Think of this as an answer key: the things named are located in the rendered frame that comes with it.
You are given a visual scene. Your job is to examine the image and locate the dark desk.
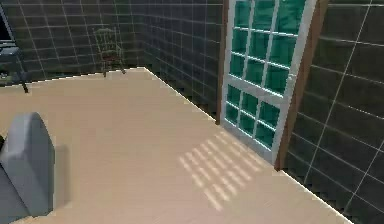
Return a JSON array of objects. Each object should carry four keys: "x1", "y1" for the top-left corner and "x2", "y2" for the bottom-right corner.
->
[{"x1": 0, "y1": 39, "x2": 30, "y2": 94}]

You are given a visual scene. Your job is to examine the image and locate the dark wooden chair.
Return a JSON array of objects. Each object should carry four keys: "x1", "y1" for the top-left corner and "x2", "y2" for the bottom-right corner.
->
[{"x1": 92, "y1": 27, "x2": 127, "y2": 78}]

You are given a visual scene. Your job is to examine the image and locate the white glass-paned door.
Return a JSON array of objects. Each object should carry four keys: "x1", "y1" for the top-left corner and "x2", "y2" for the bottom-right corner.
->
[{"x1": 215, "y1": 0, "x2": 329, "y2": 172}]

